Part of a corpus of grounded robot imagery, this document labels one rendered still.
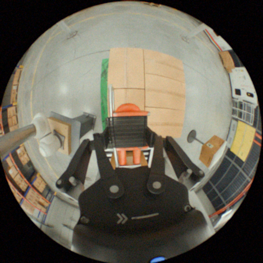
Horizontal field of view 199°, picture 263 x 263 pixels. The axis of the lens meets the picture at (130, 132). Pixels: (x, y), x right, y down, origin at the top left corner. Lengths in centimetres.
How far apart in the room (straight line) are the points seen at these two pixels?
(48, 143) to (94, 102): 106
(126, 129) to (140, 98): 71
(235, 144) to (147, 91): 713
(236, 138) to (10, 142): 786
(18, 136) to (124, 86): 99
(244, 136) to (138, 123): 722
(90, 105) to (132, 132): 139
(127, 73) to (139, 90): 24
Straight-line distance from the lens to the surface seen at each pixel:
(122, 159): 21
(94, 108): 147
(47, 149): 75
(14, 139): 60
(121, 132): 15
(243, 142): 728
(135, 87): 86
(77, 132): 80
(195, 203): 156
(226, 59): 702
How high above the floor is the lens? 137
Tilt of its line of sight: 69 degrees down
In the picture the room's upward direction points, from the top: 168 degrees clockwise
